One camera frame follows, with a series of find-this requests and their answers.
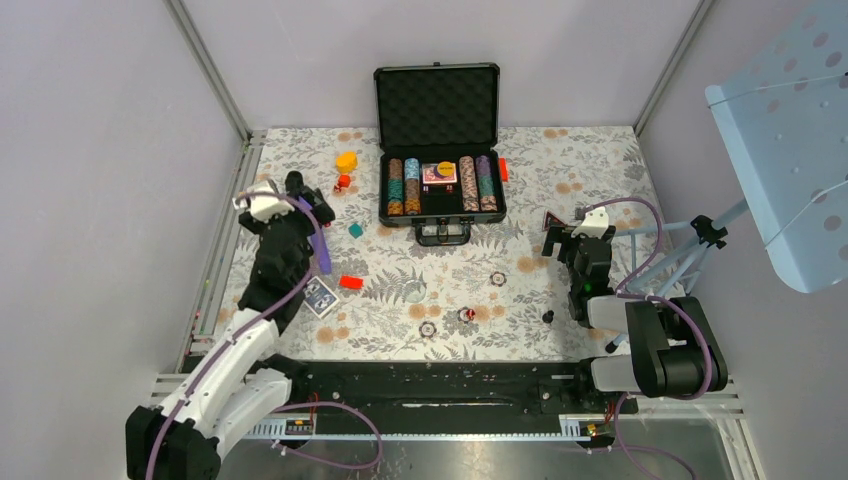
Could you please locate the clear plastic disc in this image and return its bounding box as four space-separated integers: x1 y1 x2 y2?
403 280 427 304

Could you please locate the black poker chip case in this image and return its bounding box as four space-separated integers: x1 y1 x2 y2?
373 62 507 247

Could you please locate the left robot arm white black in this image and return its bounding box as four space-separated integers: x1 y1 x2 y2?
125 184 335 479

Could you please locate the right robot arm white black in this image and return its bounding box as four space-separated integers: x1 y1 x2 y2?
541 225 729 412

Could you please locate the red black triangle card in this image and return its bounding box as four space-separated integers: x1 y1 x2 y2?
543 211 566 231

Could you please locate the blue playing card deck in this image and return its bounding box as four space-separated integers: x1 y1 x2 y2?
303 277 340 318

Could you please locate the black microphone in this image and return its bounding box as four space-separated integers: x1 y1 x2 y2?
284 170 305 197

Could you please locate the red rectangular block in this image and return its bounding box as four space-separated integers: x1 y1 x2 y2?
339 275 365 290

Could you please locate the teal small cube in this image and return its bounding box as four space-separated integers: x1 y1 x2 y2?
349 223 364 238

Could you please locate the floral table mat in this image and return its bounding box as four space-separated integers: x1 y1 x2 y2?
208 125 707 364

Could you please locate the poker chip right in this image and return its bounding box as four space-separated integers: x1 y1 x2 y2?
489 271 507 287

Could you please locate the light blue tripod stand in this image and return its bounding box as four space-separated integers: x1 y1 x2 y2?
606 198 750 354

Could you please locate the yellow cylinder block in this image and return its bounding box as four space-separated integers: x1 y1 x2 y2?
335 151 358 175

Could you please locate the purple chip stack far right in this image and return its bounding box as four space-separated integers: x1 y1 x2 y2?
475 155 497 211

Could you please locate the brown chip stack far left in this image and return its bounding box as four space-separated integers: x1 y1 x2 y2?
387 158 404 216

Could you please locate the red block beside case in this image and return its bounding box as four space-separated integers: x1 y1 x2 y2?
498 157 509 182

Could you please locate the poker chip with die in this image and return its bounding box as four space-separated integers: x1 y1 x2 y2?
458 308 476 323

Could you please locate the poker chip left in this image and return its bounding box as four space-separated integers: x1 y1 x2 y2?
419 321 437 338

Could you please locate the yellow dealer button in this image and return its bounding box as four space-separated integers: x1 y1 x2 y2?
435 161 456 178

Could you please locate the light blue perforated panel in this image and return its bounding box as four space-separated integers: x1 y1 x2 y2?
705 1 847 293

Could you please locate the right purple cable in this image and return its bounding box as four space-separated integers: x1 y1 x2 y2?
576 195 715 480

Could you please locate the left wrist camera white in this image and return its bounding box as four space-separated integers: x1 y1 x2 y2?
232 179 294 223

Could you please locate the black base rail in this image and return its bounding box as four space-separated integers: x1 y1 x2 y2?
249 354 618 435

